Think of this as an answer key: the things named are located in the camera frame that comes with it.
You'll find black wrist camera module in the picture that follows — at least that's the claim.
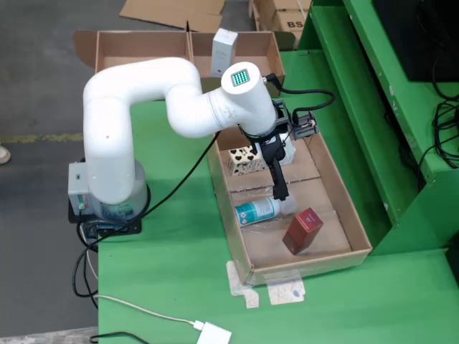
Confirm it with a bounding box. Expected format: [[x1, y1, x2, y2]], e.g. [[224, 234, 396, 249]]
[[290, 109, 319, 141]]

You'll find black wrist plug cable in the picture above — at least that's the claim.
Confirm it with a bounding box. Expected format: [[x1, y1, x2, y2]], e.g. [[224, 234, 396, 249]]
[[263, 72, 337, 125]]

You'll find flattened white carton flap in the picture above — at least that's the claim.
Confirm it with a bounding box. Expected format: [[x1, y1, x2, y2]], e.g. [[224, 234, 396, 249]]
[[225, 260, 260, 310], [267, 277, 306, 306]]

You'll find flat cardboard sheet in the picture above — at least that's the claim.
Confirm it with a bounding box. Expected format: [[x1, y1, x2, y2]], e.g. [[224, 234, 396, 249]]
[[119, 0, 227, 33]]

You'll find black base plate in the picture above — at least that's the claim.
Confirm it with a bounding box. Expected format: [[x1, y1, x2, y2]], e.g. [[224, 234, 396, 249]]
[[67, 199, 143, 238]]

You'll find green metal cabinet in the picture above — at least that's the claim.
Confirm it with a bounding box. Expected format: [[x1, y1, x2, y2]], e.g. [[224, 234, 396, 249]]
[[297, 0, 459, 257]]

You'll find shallow cardboard tray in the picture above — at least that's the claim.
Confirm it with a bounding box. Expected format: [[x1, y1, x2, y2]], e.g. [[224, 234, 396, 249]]
[[207, 121, 374, 287]]

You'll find thin white cable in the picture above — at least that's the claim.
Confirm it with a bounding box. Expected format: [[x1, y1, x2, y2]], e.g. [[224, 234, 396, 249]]
[[93, 294, 197, 329]]

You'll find plain cardboard box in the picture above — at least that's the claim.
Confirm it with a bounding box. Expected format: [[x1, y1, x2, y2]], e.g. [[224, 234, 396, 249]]
[[250, 0, 279, 32]]

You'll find dark red carton box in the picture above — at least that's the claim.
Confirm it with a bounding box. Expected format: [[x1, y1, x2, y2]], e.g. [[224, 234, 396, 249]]
[[282, 207, 324, 256]]

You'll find cow print hand cream box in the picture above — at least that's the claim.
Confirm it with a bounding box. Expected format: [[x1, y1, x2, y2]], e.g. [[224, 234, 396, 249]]
[[228, 141, 297, 177]]

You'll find looped black power cable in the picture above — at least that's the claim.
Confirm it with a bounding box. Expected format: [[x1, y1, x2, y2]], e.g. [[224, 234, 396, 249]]
[[72, 246, 100, 309]]

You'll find tangled black cable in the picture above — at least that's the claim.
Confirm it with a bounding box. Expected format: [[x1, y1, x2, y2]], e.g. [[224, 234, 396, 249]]
[[397, 143, 445, 194], [431, 46, 459, 169]]

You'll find grey robot base unit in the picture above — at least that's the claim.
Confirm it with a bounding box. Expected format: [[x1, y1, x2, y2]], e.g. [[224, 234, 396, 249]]
[[67, 161, 151, 220]]

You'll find tall white carton box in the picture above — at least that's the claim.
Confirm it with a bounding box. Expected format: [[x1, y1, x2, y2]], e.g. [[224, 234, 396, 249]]
[[210, 27, 239, 78]]

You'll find white adapter block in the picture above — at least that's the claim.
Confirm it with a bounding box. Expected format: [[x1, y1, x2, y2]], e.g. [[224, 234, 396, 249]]
[[193, 320, 233, 344]]

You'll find white bottle teal label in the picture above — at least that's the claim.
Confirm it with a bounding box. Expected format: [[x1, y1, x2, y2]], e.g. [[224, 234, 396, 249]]
[[235, 195, 298, 228]]

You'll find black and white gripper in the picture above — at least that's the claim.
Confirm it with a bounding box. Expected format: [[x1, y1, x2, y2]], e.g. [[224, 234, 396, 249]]
[[247, 131, 290, 201]]

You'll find long black arm cable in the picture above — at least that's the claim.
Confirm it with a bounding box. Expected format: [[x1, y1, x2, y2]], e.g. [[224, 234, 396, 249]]
[[85, 130, 222, 252]]

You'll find BS printed cardboard box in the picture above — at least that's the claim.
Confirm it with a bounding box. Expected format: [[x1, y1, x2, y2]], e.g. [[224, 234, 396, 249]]
[[271, 9, 310, 41]]

